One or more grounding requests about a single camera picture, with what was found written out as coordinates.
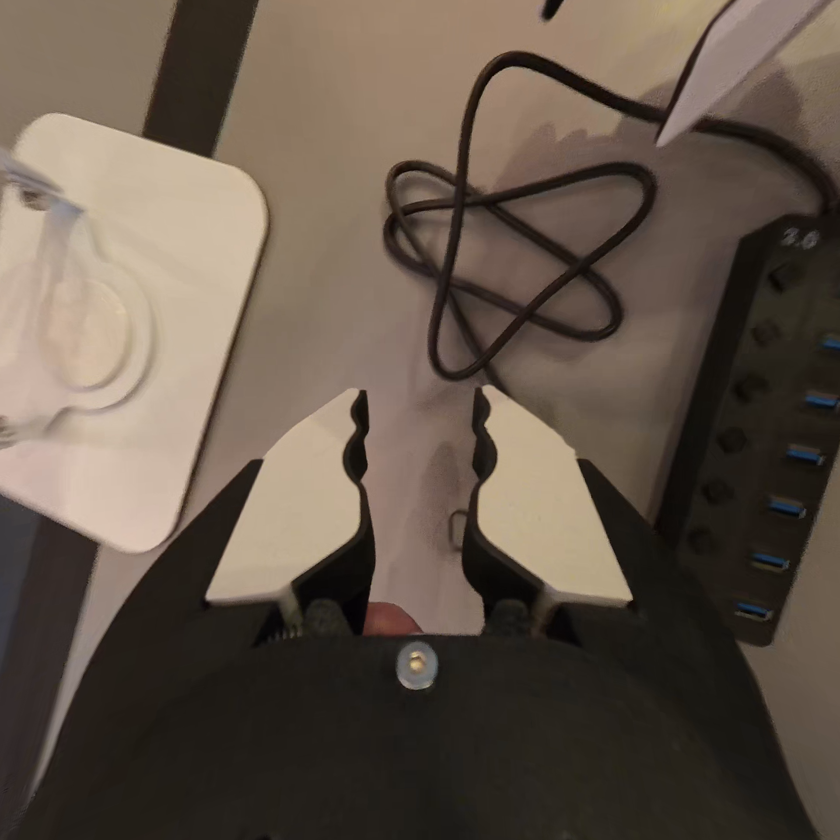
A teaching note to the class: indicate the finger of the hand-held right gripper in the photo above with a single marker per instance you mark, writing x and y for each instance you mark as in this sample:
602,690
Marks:
735,52

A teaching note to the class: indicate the person's left hand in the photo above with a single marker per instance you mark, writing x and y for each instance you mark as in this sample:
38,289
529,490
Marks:
390,620

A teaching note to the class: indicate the black usb hub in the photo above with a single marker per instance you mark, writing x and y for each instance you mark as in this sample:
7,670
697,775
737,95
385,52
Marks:
741,459

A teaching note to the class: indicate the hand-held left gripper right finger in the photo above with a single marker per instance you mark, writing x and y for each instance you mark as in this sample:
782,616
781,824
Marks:
558,525

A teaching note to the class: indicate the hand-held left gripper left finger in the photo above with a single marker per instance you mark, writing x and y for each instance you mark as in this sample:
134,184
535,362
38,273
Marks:
289,518

